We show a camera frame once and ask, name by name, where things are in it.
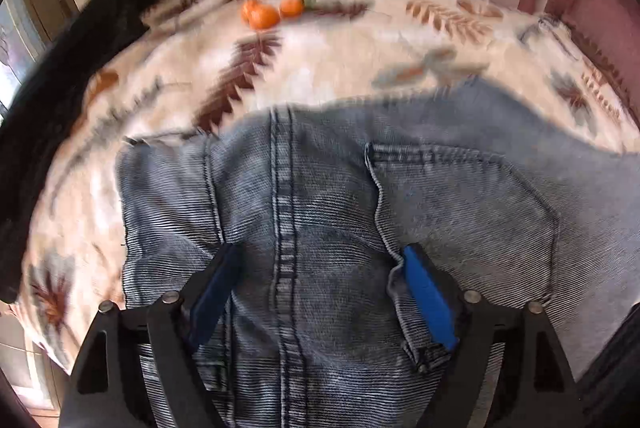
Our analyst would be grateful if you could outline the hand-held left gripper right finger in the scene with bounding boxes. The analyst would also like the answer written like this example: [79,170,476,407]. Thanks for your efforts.
[400,243,583,428]

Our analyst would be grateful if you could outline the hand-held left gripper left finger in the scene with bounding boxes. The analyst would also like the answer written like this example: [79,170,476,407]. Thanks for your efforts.
[59,243,244,428]

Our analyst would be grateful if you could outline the blue denim pants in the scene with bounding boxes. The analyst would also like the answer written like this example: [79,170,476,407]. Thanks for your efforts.
[116,81,640,428]

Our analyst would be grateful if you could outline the black cloth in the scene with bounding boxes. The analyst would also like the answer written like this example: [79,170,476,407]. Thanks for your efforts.
[0,0,163,304]

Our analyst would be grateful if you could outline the leaf print blanket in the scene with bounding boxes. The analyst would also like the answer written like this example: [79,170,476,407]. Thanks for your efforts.
[12,0,640,376]

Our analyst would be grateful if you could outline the brown door with glass pane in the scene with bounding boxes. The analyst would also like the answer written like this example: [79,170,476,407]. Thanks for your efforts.
[0,0,66,119]

